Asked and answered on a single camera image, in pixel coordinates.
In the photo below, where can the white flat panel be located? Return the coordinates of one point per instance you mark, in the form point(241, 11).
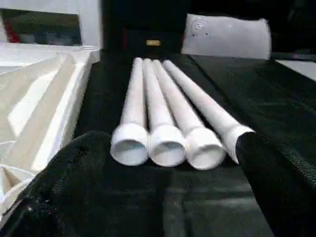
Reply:
point(227, 37)

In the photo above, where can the white plastic table leg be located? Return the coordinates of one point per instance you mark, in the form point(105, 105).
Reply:
point(200, 98)
point(181, 108)
point(157, 108)
point(134, 108)

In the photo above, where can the small yellow label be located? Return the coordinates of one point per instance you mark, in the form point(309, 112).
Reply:
point(153, 43)

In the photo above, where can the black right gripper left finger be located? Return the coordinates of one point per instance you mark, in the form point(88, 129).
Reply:
point(89, 197)

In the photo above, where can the white sheet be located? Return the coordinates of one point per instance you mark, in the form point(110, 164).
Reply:
point(301, 69)

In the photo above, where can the black cabinet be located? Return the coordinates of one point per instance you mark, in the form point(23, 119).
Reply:
point(128, 19)

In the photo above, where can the white glass-door cabinet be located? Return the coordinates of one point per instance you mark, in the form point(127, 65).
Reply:
point(89, 19)

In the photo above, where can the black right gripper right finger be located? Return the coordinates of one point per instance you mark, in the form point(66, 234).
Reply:
point(286, 192)

